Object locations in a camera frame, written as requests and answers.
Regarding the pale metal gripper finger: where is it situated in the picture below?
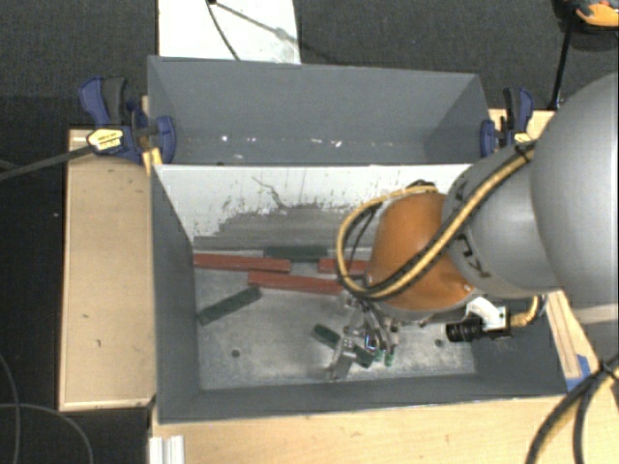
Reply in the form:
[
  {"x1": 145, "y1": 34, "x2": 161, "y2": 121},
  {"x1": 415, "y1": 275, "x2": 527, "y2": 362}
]
[{"x1": 328, "y1": 337, "x2": 357, "y2": 382}]

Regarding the dark green block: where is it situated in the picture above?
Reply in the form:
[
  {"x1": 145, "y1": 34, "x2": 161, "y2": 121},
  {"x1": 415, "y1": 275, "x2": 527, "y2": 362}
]
[
  {"x1": 263, "y1": 244, "x2": 331, "y2": 263},
  {"x1": 195, "y1": 286, "x2": 264, "y2": 327},
  {"x1": 310, "y1": 323, "x2": 377, "y2": 369}
]

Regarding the red-brown flat block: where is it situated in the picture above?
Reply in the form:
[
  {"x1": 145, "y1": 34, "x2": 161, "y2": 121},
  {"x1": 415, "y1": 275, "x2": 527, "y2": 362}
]
[
  {"x1": 192, "y1": 252, "x2": 293, "y2": 276},
  {"x1": 316, "y1": 257, "x2": 371, "y2": 276},
  {"x1": 247, "y1": 270, "x2": 347, "y2": 297}
]

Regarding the grey metal bin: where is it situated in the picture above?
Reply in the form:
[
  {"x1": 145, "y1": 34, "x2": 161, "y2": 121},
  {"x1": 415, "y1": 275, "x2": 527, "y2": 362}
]
[{"x1": 146, "y1": 54, "x2": 568, "y2": 422}]

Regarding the pale wood flat board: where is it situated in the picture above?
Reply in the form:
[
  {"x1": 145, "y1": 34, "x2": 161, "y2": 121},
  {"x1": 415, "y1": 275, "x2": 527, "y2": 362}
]
[{"x1": 57, "y1": 95, "x2": 159, "y2": 413}]

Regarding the black cylinder on white bracket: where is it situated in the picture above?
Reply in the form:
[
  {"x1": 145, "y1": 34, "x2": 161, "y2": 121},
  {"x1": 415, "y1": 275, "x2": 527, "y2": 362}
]
[{"x1": 444, "y1": 296, "x2": 513, "y2": 345}]

